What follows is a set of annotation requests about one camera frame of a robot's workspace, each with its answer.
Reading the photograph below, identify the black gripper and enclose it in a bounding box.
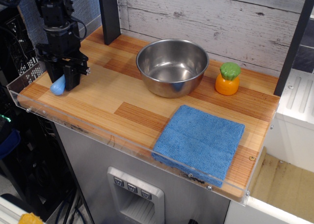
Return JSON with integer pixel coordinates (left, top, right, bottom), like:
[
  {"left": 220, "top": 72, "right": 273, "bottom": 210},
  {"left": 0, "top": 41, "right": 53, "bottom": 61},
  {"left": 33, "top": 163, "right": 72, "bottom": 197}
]
[{"left": 36, "top": 25, "right": 90, "bottom": 91}]

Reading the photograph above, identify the blue handled grey spoon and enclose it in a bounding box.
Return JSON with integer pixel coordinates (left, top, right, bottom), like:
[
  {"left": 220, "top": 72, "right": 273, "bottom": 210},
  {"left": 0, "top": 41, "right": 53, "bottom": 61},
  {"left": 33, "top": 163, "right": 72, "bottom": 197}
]
[{"left": 50, "top": 75, "right": 66, "bottom": 96}]

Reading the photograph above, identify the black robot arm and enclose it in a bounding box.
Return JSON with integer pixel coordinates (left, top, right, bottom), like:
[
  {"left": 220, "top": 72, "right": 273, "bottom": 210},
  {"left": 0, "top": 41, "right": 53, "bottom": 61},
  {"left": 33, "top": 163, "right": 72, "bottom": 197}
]
[{"left": 34, "top": 0, "right": 90, "bottom": 91}]

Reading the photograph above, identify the blue folded cloth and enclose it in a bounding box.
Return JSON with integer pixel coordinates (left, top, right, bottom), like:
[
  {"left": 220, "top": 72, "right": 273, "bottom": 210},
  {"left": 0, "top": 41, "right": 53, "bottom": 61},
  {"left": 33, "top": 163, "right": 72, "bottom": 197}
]
[{"left": 152, "top": 105, "right": 245, "bottom": 188}]

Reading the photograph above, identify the stainless steel bowl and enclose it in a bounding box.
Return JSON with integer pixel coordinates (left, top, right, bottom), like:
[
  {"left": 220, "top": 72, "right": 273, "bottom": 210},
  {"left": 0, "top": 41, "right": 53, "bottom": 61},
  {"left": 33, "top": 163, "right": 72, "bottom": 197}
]
[{"left": 136, "top": 39, "right": 209, "bottom": 98}]

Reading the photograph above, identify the silver toy fridge cabinet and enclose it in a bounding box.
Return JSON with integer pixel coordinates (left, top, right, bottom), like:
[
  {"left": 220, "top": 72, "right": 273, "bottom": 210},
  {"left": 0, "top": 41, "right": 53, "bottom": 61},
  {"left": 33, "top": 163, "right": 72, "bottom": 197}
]
[{"left": 56, "top": 125, "right": 230, "bottom": 224}]

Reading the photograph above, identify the grey ice dispenser panel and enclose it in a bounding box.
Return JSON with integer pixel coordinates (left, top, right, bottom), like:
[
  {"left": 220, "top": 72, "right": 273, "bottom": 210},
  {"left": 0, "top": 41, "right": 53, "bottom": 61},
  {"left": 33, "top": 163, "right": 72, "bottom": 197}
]
[{"left": 107, "top": 167, "right": 165, "bottom": 224}]

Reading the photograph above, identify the orange toy carrot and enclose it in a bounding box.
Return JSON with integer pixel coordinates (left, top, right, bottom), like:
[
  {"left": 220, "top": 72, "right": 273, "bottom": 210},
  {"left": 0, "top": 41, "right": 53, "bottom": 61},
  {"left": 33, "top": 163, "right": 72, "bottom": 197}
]
[{"left": 215, "top": 62, "right": 241, "bottom": 96}]

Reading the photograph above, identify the white toy sink unit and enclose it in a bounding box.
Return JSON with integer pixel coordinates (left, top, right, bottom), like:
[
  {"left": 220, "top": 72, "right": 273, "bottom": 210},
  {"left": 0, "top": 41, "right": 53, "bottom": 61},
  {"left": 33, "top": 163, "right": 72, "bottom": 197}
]
[{"left": 225, "top": 69, "right": 314, "bottom": 224}]

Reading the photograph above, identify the black vertical post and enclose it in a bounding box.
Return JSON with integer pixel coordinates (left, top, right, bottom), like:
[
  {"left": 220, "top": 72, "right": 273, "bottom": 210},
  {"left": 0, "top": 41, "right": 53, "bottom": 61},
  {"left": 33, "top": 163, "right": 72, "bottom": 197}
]
[{"left": 99, "top": 0, "right": 121, "bottom": 45}]

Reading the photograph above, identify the black right post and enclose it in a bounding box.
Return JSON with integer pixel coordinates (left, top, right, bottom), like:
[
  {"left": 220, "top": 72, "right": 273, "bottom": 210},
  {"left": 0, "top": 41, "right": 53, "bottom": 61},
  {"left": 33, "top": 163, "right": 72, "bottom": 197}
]
[{"left": 273, "top": 0, "right": 314, "bottom": 96}]

